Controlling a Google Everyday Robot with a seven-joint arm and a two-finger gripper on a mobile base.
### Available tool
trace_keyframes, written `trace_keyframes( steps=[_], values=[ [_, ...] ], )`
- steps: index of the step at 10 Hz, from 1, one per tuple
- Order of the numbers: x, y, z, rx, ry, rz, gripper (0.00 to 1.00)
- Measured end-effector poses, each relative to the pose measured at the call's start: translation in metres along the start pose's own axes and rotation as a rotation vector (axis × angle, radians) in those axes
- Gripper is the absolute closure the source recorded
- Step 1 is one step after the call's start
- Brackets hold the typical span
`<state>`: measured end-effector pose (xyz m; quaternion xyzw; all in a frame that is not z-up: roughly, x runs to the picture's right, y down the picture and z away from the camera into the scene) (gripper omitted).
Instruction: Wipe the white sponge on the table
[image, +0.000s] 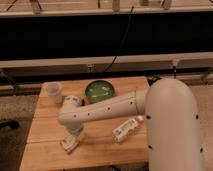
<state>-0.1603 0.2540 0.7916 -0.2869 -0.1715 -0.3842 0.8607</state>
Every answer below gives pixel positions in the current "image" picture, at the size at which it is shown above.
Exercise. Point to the clear plastic cup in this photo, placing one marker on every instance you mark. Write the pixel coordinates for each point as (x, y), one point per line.
(54, 91)

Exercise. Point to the green bowl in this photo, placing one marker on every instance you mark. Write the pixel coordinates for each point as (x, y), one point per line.
(99, 90)

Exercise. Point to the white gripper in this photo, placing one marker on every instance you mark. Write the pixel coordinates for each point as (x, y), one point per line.
(75, 128)

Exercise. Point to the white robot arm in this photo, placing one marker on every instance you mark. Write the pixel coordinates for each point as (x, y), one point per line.
(172, 122)

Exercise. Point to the white plastic bottle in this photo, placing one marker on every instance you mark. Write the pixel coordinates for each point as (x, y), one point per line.
(123, 131)

